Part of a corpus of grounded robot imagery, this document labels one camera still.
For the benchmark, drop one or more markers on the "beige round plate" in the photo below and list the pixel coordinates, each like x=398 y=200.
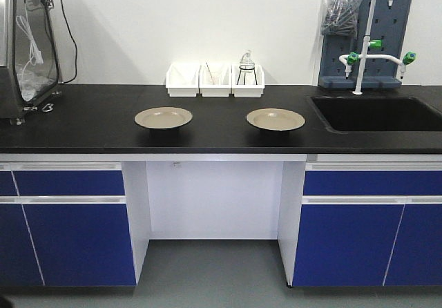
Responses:
x=163 y=118
x=275 y=119

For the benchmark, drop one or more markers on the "middle white plastic bin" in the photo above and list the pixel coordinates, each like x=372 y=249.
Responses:
x=222 y=76

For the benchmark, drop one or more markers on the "white plastic bin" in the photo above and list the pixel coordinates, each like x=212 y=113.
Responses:
x=248 y=90
x=182 y=79
x=222 y=76

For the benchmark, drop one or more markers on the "right white plastic bin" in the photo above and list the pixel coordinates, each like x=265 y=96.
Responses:
x=248 y=90

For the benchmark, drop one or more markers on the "left white plastic bin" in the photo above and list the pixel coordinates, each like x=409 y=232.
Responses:
x=182 y=79

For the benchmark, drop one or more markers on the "red glass stirring rod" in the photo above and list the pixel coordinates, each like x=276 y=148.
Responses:
x=210 y=73

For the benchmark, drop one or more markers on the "glass alcohol lamp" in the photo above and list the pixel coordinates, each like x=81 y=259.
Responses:
x=246 y=62

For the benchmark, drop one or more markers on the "black lab sink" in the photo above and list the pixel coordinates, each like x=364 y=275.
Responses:
x=377 y=114

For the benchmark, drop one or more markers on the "white gooseneck lab faucet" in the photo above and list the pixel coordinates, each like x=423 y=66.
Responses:
x=348 y=60

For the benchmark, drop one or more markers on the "right blue cabinet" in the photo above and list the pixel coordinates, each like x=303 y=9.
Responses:
x=369 y=224

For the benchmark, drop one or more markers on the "blue cabinet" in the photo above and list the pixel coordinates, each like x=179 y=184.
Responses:
x=369 y=224
x=65 y=224

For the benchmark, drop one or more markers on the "left blue cabinet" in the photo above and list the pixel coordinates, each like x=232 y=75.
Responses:
x=65 y=224

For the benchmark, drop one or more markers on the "clear bag of pegs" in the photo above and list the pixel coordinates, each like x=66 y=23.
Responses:
x=341 y=18

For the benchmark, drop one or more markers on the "steel and glass appliance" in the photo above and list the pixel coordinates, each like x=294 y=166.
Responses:
x=30 y=71

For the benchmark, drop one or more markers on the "grey pegboard drying rack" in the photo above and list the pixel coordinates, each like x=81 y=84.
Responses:
x=362 y=44

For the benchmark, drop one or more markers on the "black wire tripod stand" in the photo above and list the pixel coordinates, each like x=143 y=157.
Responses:
x=247 y=77

